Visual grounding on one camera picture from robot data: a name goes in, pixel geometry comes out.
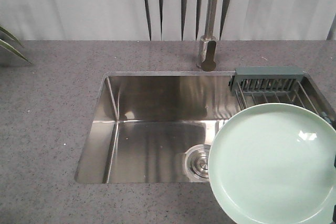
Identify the stainless steel sink basin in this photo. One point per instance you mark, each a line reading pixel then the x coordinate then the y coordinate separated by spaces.
pixel 144 122

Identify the white pleated curtain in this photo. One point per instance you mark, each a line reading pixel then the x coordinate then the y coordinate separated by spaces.
pixel 168 19

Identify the light green round plate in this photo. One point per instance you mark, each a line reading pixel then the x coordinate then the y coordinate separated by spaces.
pixel 273 163

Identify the round steel sink drain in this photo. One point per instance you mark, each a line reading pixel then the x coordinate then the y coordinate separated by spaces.
pixel 196 163

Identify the grey green dish drying rack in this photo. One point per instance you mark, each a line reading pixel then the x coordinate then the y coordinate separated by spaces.
pixel 274 84

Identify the stainless steel faucet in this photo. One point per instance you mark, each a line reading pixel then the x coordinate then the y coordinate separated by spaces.
pixel 206 54

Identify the green potted plant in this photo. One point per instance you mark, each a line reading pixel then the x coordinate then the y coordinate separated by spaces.
pixel 6 45

